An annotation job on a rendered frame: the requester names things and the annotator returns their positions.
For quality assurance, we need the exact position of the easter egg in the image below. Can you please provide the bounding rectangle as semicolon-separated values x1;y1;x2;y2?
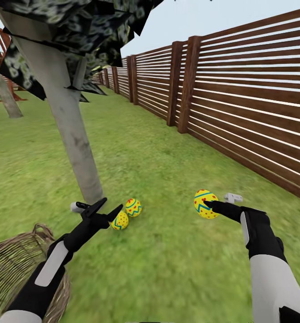
194;189;220;219
109;211;128;230
125;199;141;217

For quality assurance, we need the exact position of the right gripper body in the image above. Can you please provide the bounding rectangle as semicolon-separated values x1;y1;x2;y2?
212;200;236;219

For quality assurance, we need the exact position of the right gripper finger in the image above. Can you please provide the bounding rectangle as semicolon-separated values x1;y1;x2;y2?
204;201;214;208

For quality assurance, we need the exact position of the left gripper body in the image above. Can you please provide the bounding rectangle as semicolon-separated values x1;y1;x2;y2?
73;211;110;243

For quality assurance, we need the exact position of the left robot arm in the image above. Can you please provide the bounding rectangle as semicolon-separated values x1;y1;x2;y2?
0;197;123;323

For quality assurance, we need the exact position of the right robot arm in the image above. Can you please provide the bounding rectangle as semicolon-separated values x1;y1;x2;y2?
204;192;300;323

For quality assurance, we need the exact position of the wicker basket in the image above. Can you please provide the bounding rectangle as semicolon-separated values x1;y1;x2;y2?
0;223;72;323

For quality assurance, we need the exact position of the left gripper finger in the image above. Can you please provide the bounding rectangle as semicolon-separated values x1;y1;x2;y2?
98;204;123;222
84;197;107;223

